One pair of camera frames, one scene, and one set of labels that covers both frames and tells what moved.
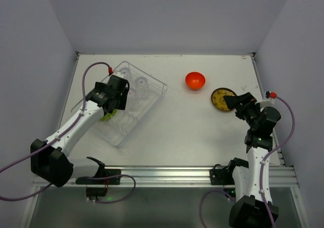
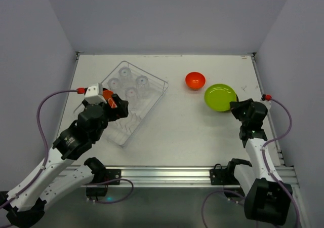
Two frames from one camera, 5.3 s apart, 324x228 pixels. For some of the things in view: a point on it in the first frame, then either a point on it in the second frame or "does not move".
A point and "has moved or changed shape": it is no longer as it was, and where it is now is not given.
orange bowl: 195,80 does not move
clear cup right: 141,87 does not move
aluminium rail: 280,176 does not move
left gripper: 111,106 -> 117,107
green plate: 108,115 has moved or changed shape
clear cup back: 127,74 does not move
